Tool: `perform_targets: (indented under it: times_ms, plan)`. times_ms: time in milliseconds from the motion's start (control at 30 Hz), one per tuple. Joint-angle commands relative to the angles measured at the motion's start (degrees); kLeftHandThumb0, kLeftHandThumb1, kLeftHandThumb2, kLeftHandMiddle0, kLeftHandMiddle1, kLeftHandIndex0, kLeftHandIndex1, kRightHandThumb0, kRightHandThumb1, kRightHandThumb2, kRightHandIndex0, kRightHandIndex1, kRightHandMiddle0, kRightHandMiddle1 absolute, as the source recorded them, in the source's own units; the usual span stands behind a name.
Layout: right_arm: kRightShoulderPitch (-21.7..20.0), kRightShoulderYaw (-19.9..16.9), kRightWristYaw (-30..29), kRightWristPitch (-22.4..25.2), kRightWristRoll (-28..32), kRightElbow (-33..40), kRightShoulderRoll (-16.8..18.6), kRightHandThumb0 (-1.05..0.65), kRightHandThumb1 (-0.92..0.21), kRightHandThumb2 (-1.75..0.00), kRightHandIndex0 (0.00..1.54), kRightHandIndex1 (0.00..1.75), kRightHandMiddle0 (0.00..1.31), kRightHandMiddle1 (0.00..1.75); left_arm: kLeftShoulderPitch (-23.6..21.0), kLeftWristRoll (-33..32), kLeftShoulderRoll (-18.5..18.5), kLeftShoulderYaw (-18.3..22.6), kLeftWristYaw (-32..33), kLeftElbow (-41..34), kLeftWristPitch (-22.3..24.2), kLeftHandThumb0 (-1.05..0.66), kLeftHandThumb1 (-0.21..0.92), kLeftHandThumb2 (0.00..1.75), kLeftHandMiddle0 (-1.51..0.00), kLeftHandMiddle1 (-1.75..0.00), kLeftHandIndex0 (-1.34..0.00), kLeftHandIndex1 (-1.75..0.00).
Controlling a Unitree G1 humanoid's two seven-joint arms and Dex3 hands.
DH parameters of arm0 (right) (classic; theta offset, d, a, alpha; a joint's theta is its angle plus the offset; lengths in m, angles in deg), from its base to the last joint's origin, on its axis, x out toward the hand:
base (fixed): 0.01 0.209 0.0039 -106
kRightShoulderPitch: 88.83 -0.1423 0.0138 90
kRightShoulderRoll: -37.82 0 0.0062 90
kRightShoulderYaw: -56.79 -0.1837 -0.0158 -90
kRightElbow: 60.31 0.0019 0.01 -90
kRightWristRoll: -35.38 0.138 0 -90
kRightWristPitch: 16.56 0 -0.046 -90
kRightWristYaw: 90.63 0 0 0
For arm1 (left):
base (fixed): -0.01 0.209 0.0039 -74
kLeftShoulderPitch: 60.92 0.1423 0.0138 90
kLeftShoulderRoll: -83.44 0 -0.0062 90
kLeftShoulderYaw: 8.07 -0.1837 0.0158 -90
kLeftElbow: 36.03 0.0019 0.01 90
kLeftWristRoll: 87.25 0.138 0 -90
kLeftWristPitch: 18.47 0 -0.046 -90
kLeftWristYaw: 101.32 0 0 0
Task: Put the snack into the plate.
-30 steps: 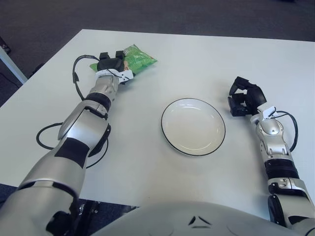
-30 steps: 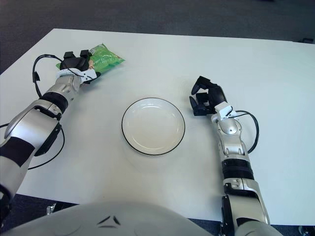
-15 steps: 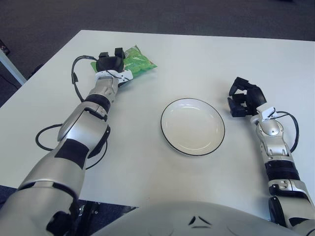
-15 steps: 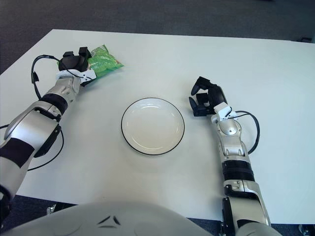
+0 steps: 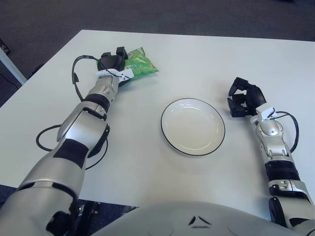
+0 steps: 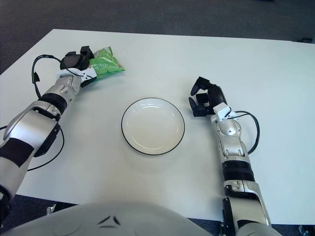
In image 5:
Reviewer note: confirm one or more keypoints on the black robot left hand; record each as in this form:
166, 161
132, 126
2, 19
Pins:
110, 62

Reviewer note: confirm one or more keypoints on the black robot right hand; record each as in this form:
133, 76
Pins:
257, 97

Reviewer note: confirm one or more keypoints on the green snack bag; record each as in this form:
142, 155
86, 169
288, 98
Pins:
140, 65

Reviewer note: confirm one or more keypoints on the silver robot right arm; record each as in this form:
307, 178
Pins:
270, 130

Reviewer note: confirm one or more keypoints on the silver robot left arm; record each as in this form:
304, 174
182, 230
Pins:
73, 127

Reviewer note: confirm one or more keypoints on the white plate with black rim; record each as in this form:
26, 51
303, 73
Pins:
193, 127

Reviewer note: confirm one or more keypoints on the white right wrist connector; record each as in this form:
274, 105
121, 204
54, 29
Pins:
267, 113

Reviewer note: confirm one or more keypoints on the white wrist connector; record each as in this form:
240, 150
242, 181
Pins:
267, 113
127, 73

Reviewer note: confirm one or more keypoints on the white left wrist connector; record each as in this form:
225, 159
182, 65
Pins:
127, 73

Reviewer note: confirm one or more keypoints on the white neighbouring table leg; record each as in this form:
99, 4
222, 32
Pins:
12, 66

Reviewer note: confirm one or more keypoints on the black caster wheel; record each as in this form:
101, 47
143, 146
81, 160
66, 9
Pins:
5, 48

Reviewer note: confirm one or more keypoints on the grey robot torso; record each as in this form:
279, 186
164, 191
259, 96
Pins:
172, 221

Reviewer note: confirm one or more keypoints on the small silver metal bracket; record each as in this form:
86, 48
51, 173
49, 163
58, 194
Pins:
80, 211

